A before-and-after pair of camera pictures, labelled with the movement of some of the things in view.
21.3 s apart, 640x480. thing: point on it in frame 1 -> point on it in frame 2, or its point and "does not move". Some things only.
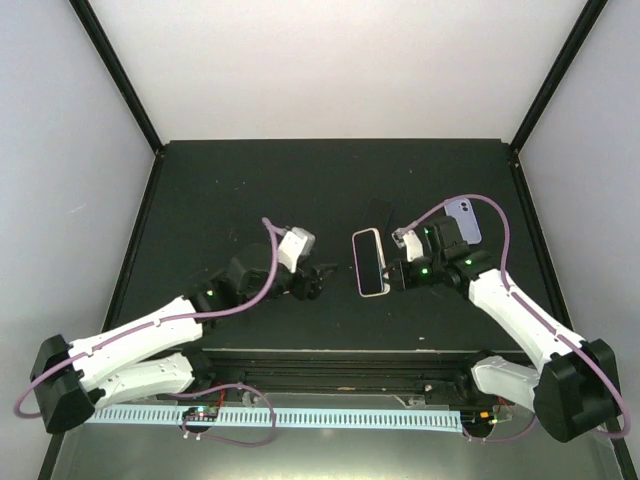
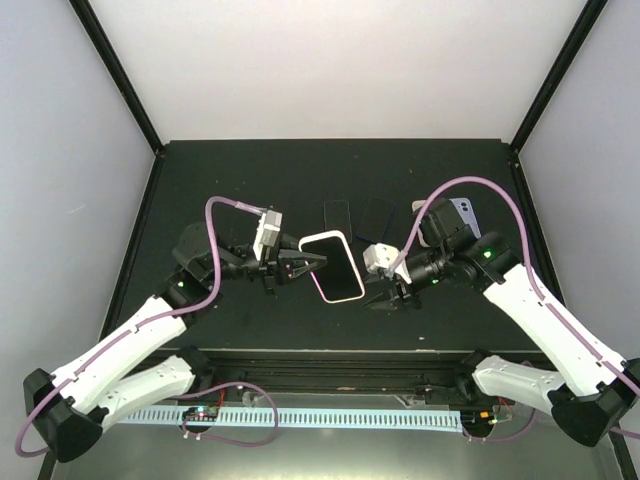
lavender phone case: (461, 210) does not move
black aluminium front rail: (424, 375) does not move
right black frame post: (581, 30) does not move
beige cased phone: (370, 262) -> (415, 209)
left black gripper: (314, 286) -> (270, 265)
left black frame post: (117, 72) does not move
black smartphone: (377, 215) does not move
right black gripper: (409, 282) -> (407, 293)
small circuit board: (202, 413) does not move
